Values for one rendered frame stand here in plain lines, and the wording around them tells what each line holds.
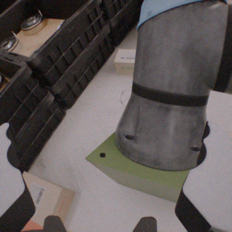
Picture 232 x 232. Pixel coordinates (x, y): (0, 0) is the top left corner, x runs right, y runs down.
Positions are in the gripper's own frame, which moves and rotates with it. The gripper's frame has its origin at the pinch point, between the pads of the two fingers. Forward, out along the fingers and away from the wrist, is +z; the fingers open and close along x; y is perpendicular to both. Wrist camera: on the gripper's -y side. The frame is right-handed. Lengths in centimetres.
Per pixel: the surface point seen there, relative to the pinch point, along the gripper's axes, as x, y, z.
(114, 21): 1, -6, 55
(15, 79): -20.8, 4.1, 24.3
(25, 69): -19.2, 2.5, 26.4
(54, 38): -13.8, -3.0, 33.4
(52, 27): -22, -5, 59
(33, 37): -30, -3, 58
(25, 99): -20.9, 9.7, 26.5
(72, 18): -10.1, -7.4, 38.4
